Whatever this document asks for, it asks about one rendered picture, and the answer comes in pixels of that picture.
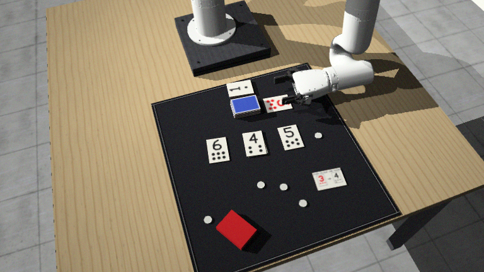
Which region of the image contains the red rectangular block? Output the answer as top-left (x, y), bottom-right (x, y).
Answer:
top-left (216, 210), bottom-right (257, 250)

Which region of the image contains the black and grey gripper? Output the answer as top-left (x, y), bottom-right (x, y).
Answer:
top-left (274, 67), bottom-right (329, 106)

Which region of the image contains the black card cloth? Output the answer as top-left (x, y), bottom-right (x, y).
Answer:
top-left (155, 71), bottom-right (395, 272)

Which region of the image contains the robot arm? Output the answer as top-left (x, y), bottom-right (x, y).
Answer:
top-left (187, 0), bottom-right (380, 93)

